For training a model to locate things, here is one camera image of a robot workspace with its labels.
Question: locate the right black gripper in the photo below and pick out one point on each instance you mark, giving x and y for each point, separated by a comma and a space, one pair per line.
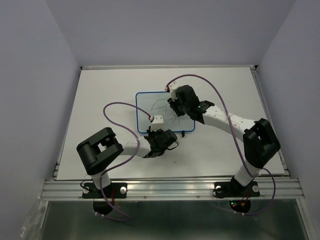
173, 105

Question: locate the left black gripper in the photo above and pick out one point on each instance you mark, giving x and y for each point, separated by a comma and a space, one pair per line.
148, 130

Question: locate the blue framed whiteboard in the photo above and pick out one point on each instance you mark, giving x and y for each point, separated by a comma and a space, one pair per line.
156, 103

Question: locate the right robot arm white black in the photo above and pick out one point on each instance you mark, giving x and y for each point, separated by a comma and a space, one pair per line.
258, 137

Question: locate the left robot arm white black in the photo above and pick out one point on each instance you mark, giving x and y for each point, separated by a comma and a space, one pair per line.
101, 149

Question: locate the clear plastic sheet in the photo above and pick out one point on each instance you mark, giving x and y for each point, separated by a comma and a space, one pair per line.
33, 222

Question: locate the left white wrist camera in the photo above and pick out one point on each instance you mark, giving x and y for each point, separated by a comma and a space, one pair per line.
156, 123

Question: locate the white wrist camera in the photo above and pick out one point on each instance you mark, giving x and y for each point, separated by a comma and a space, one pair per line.
172, 89
156, 123

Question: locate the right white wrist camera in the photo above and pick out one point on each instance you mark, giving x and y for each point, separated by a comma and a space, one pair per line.
172, 89

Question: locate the aluminium back rail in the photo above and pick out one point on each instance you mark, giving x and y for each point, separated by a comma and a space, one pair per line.
128, 67

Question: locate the aluminium rail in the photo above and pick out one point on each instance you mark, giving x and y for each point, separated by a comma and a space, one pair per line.
255, 76
128, 67
169, 189

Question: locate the aluminium right side rail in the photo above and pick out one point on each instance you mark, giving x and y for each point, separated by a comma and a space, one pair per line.
255, 76

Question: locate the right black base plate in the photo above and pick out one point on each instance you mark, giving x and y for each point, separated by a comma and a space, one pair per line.
230, 189

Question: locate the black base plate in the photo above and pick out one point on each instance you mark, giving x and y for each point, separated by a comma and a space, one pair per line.
103, 191
230, 189

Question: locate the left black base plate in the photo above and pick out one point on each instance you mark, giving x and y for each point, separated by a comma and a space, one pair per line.
103, 191

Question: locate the aluminium front rail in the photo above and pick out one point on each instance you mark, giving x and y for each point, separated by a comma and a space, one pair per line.
169, 189

